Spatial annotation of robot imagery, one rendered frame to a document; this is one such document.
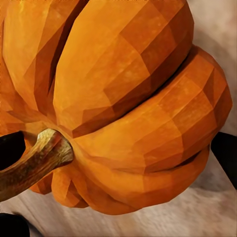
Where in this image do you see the pumpkin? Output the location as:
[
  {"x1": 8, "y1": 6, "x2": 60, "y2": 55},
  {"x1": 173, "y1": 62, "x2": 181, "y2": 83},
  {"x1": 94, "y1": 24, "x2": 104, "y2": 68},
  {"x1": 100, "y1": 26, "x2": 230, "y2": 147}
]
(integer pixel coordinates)
[{"x1": 0, "y1": 0, "x2": 233, "y2": 215}]

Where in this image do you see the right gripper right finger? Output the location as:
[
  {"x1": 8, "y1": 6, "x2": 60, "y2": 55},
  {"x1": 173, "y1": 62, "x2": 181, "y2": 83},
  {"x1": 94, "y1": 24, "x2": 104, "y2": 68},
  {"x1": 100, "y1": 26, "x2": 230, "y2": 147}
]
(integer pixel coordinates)
[{"x1": 210, "y1": 132, "x2": 237, "y2": 191}]

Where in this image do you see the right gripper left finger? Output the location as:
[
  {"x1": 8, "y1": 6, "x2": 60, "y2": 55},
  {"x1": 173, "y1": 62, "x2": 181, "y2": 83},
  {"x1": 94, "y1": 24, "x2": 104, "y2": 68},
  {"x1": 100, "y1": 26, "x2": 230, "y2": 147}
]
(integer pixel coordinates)
[{"x1": 0, "y1": 131, "x2": 26, "y2": 170}]

